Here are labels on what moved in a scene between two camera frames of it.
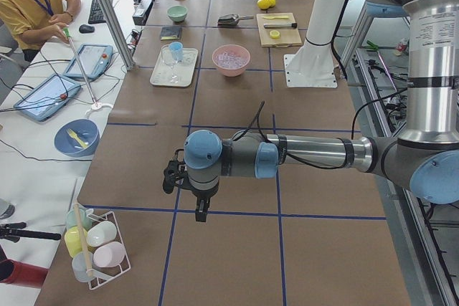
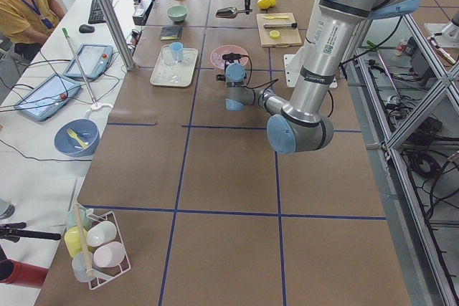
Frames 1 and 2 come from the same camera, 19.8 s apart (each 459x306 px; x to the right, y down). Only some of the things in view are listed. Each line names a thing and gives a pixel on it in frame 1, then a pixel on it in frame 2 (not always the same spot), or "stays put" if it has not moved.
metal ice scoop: (232, 19) to (229, 12)
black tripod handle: (15, 231) stays put
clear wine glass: (168, 59) stays put
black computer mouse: (84, 29) stays put
